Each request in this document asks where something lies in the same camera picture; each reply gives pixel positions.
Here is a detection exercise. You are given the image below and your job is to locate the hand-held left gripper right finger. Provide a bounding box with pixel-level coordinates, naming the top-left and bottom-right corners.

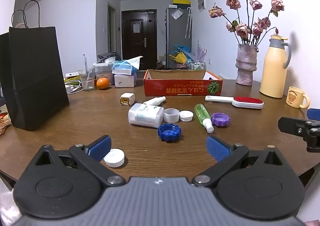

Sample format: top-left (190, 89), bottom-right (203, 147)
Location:
top-left (191, 135), bottom-right (283, 188)

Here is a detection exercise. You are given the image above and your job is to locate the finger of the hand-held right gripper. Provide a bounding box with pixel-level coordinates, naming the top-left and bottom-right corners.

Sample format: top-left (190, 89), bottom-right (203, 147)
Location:
top-left (278, 117), bottom-right (320, 137)
top-left (307, 108), bottom-right (320, 121)

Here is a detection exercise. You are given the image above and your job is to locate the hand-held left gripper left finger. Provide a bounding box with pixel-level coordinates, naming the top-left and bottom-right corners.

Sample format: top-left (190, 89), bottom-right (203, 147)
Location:
top-left (34, 135), bottom-right (126, 187)

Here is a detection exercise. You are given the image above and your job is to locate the white screw cap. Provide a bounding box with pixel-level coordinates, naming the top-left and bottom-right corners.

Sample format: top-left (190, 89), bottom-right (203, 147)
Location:
top-left (179, 110), bottom-right (194, 122)
top-left (103, 149), bottom-right (125, 168)

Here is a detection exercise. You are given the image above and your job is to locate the purple screw cap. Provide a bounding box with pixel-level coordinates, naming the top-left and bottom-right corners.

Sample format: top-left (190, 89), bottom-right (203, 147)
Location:
top-left (211, 112), bottom-right (230, 127)

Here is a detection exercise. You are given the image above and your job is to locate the green spray bottle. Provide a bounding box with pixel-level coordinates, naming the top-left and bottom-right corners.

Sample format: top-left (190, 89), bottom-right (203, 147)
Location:
top-left (194, 103), bottom-right (215, 133)

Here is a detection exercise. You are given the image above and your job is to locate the white red lint brush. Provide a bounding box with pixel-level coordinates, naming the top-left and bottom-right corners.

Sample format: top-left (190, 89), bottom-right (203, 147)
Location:
top-left (205, 95), bottom-right (264, 109)

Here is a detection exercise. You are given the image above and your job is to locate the blue screw cap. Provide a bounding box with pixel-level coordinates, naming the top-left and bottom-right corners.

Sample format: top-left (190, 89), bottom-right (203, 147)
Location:
top-left (157, 123), bottom-right (182, 142)

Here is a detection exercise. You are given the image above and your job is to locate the white charger adapter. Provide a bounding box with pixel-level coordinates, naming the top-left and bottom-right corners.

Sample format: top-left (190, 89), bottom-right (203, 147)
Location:
top-left (120, 93), bottom-right (136, 107)

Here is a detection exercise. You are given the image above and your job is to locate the large white plastic bottle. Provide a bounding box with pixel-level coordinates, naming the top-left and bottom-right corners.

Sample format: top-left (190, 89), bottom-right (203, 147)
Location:
top-left (128, 103), bottom-right (165, 128)

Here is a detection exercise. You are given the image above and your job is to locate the white small cup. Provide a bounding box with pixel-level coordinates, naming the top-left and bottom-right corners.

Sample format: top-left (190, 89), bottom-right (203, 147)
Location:
top-left (164, 108), bottom-right (180, 123)

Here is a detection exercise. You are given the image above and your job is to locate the small white spray bottle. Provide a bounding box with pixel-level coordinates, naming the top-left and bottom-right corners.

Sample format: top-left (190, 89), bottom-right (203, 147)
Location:
top-left (143, 96), bottom-right (166, 106)

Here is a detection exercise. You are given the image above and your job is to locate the orange cardboard box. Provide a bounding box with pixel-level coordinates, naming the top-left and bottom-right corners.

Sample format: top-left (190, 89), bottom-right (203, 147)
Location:
top-left (143, 69), bottom-right (223, 97)

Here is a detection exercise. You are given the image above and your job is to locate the yellow bear mug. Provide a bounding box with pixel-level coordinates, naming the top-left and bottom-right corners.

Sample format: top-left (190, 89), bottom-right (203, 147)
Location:
top-left (286, 86), bottom-right (311, 109)

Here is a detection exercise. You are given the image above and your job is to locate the yellow thermos jug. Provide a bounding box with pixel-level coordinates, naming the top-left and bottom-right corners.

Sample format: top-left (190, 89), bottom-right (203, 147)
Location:
top-left (259, 35), bottom-right (292, 98)

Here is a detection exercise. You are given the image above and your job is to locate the orange fruit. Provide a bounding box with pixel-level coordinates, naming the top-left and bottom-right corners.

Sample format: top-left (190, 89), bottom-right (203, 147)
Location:
top-left (96, 78), bottom-right (110, 90)

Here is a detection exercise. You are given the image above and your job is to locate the clear glass cup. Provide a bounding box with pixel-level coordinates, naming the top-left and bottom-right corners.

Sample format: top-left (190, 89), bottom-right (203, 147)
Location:
top-left (78, 68), bottom-right (96, 91)

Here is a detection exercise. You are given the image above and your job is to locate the white purple tissue pack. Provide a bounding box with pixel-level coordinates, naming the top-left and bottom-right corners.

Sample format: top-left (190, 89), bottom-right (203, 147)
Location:
top-left (114, 73), bottom-right (137, 88)

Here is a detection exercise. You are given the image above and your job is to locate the pink textured vase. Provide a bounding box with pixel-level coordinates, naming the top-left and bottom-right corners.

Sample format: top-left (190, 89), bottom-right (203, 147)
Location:
top-left (235, 44), bottom-right (258, 86)

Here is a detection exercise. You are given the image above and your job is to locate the clear food container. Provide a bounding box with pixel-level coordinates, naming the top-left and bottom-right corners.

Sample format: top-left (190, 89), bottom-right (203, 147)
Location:
top-left (94, 62), bottom-right (115, 86)

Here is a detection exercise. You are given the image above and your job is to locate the white straw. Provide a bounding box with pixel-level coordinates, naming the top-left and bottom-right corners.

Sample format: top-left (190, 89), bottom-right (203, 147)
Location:
top-left (85, 67), bottom-right (92, 89)

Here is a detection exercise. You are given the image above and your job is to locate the blue tissue pack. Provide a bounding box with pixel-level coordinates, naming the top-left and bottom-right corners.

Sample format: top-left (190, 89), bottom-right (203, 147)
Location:
top-left (112, 56), bottom-right (143, 76)

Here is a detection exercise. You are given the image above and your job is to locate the black and white container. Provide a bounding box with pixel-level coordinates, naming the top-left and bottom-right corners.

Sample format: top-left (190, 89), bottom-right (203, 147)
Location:
top-left (97, 52), bottom-right (118, 64)

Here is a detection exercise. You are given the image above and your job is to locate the large black paper bag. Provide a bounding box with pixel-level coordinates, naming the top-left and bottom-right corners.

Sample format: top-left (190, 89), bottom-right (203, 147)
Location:
top-left (8, 0), bottom-right (70, 131)

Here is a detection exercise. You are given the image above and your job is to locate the purple feather decoration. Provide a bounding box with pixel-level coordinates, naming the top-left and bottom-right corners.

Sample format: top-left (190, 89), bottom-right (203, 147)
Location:
top-left (196, 40), bottom-right (208, 63)

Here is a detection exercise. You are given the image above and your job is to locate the colourful snack packet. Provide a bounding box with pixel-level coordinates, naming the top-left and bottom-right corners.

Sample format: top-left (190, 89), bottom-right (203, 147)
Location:
top-left (0, 113), bottom-right (12, 136)

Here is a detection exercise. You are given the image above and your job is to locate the yellow bag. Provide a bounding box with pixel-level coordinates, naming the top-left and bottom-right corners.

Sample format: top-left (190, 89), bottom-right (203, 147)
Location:
top-left (169, 52), bottom-right (187, 63)

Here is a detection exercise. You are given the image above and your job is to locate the bunch of dried roses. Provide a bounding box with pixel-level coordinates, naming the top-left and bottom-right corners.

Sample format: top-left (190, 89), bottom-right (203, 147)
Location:
top-left (208, 0), bottom-right (285, 47)

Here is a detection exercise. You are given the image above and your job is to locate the blue folding rack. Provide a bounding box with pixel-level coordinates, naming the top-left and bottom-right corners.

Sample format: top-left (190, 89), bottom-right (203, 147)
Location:
top-left (172, 45), bottom-right (192, 54)

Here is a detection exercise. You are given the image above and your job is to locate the grey patterned cloth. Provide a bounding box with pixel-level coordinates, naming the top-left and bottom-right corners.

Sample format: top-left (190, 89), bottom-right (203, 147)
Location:
top-left (0, 181), bottom-right (15, 216)

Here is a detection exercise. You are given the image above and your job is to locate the dark entrance door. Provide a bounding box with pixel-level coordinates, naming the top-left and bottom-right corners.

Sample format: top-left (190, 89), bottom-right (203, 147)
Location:
top-left (121, 10), bottom-right (157, 70)

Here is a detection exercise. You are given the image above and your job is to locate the grey refrigerator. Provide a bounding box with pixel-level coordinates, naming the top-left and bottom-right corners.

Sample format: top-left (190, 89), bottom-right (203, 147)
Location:
top-left (165, 7), bottom-right (192, 69)

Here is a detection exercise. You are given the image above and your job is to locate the white folded umbrella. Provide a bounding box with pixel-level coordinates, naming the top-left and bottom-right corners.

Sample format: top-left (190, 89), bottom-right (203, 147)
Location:
top-left (185, 7), bottom-right (193, 39)

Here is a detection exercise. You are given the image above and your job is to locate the white charger with cables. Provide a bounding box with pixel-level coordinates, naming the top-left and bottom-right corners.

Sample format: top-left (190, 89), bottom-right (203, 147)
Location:
top-left (65, 80), bottom-right (83, 94)

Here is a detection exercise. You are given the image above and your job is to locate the wire trolley with bottles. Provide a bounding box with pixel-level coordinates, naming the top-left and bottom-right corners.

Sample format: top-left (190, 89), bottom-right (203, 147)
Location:
top-left (185, 60), bottom-right (207, 71)

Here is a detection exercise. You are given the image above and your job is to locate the side door frame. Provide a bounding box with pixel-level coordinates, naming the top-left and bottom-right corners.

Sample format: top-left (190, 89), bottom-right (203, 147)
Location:
top-left (107, 3), bottom-right (117, 54)

